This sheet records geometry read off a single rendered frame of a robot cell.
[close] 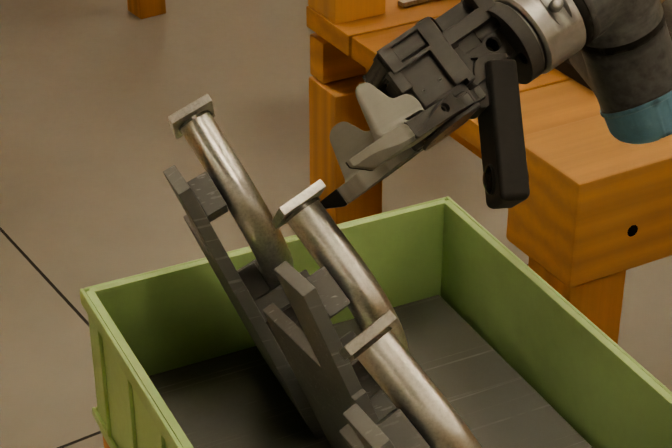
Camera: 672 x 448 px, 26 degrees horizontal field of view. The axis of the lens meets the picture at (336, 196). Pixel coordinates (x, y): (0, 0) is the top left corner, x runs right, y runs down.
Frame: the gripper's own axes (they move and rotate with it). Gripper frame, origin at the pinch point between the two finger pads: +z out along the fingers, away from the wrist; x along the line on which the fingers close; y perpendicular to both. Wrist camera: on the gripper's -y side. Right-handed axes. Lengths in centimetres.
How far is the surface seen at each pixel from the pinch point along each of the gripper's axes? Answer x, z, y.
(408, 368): 13.6, 6.6, -13.4
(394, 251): -41.9, -12.4, -4.9
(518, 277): -29.9, -17.9, -14.6
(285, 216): 2.2, 4.7, 0.8
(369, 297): 1.2, 2.9, -7.9
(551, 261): -64, -34, -17
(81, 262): -218, 0, 39
